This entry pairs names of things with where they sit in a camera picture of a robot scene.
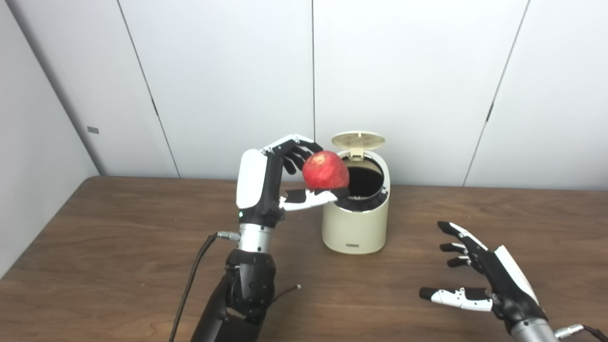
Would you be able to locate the red apple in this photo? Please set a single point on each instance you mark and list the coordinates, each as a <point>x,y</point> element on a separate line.
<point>325,171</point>

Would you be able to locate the small grey wall label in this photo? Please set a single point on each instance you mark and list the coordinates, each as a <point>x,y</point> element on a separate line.
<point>93,129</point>

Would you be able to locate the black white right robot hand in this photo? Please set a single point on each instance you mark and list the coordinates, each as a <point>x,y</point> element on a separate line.
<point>506,285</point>

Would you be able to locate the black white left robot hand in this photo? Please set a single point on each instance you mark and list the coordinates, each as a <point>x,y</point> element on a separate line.
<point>263,190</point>

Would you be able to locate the round cream bin lid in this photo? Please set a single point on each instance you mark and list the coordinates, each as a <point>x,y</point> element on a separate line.
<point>358,139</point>

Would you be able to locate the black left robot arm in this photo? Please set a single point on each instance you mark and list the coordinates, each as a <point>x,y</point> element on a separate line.
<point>249,280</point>

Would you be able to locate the cream-colored bin body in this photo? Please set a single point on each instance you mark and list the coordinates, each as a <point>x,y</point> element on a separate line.
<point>354,228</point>

